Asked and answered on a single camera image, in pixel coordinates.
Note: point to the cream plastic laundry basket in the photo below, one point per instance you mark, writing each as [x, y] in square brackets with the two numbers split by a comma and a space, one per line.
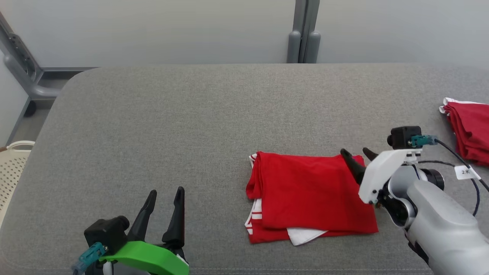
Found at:
[13, 172]

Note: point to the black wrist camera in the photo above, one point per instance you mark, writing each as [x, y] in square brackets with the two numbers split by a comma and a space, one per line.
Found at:
[105, 233]
[403, 137]

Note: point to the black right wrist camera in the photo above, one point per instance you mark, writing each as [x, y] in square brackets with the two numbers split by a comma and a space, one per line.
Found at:
[403, 137]

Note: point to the red shorts with white stripe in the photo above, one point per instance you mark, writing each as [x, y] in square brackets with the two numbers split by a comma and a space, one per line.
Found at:
[471, 130]

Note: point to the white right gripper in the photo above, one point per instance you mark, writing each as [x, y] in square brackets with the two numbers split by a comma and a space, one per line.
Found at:
[378, 172]

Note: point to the red jersey with white sleeves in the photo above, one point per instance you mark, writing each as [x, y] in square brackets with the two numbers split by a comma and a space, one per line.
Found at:
[305, 191]

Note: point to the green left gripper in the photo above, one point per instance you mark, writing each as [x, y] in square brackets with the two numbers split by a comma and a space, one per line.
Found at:
[149, 258]

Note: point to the grey metal partition frame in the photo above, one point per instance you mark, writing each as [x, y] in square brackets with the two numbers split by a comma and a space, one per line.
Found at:
[34, 89]

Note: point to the grey fabric sofa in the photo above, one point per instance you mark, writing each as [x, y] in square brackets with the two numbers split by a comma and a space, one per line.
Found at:
[191, 133]

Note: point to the black caster wheel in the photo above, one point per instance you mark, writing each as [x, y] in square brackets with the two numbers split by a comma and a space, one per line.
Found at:
[29, 109]

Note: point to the grey partition joint post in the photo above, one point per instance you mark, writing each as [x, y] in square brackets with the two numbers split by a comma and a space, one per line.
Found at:
[303, 46]

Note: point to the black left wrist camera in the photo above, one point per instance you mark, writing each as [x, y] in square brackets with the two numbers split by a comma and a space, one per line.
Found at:
[105, 233]

